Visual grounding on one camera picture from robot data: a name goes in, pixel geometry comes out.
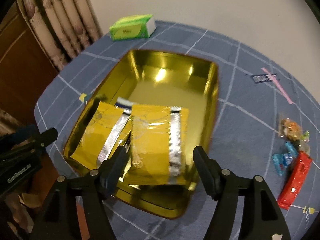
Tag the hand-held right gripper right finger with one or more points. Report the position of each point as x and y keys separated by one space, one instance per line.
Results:
x=203 y=170

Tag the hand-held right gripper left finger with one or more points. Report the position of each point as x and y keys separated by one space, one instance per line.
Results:
x=116 y=172

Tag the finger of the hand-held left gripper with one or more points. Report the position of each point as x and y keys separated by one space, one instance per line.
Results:
x=42 y=140
x=25 y=132

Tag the yellow snack packet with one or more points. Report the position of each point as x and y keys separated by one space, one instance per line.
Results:
x=100 y=130

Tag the yellow clear-window nut packet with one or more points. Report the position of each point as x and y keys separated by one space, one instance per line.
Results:
x=155 y=145

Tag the blue cracker packet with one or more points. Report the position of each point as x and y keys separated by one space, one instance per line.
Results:
x=123 y=103

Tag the blue candy wrapper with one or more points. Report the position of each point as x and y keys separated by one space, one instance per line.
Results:
x=281 y=162
x=291 y=147

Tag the gold tin box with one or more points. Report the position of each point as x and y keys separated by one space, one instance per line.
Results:
x=170 y=92

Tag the red snack packet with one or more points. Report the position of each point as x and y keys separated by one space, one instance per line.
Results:
x=296 y=180

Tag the clear mixed nut packet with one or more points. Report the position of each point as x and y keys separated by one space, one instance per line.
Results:
x=290 y=128

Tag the green small snack packet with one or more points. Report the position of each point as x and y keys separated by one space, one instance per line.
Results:
x=305 y=140

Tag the yellow tape piece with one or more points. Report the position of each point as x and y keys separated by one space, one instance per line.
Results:
x=308 y=210
x=83 y=97

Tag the blue checked cloth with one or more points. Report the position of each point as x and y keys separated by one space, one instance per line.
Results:
x=250 y=130

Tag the wooden cabinet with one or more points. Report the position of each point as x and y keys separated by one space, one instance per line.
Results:
x=20 y=67

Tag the patterned curtain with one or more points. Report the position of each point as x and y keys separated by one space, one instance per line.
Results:
x=62 y=17

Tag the green tissue pack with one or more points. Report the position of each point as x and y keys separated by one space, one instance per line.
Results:
x=130 y=28

